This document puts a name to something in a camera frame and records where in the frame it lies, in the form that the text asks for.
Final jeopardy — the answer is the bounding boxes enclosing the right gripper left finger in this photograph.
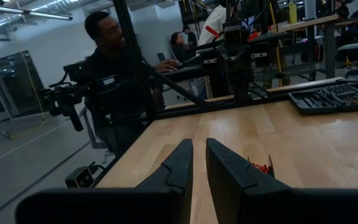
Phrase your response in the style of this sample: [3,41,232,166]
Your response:
[14,138,195,224]

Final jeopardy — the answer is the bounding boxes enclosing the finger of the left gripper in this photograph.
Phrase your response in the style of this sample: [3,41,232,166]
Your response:
[226,60,241,102]
[239,60,253,102]

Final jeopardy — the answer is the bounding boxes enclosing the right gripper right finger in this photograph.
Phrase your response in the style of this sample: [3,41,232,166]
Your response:
[206,138,358,224]

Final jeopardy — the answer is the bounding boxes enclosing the red wire cord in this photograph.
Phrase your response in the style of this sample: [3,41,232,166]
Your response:
[247,157,272,174]

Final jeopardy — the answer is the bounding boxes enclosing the yellow bottle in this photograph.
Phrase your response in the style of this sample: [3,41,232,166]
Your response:
[287,2,298,25]

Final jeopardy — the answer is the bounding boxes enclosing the wooden workbench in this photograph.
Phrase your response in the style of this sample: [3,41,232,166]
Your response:
[273,12,358,80]

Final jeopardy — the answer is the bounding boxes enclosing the person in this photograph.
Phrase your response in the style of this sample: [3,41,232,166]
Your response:
[83,11,180,155]
[169,31,198,63]
[181,24,199,48]
[196,3,229,47]

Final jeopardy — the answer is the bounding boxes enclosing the black control box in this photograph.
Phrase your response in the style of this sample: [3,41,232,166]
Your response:
[288,81,358,116]

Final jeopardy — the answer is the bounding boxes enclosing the glass door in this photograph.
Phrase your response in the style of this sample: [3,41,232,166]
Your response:
[0,50,46,122]

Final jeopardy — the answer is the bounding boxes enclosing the ceiling light fixture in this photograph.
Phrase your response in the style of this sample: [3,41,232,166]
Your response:
[0,2,74,22]

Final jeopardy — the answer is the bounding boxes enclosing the yellow hanging cable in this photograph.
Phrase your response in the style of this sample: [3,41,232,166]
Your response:
[268,0,285,88]
[22,51,46,123]

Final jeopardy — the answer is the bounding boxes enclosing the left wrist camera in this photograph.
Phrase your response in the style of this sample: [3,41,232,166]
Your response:
[222,20,250,48]

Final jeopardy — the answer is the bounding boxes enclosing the black table-level camera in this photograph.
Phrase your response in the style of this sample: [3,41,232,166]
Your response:
[65,161,106,189]

